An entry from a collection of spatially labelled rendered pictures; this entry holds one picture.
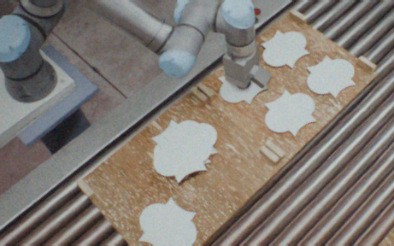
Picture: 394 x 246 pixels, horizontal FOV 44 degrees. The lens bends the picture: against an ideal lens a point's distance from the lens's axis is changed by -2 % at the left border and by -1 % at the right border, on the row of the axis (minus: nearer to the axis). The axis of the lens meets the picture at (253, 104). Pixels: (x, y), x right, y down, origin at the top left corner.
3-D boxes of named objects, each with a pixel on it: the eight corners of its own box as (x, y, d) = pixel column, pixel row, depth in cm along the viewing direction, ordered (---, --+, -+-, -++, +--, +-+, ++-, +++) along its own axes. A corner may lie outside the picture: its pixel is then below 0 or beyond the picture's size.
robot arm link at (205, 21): (165, 19, 113) (209, 27, 111) (182, -13, 119) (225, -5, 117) (170, 41, 119) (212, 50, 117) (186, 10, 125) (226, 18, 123)
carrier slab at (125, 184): (78, 185, 125) (75, 183, 124) (193, 91, 141) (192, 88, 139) (163, 283, 112) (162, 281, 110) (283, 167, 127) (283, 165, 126)
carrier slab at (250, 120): (194, 90, 141) (193, 88, 139) (290, 14, 156) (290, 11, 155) (283, 167, 127) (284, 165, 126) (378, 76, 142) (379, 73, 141)
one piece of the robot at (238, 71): (260, 67, 119) (260, 102, 133) (277, 42, 123) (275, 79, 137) (218, 49, 122) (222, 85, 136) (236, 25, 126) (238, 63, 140)
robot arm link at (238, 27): (224, -10, 115) (258, -4, 114) (227, 20, 125) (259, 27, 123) (214, 13, 111) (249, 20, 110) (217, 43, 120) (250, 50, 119)
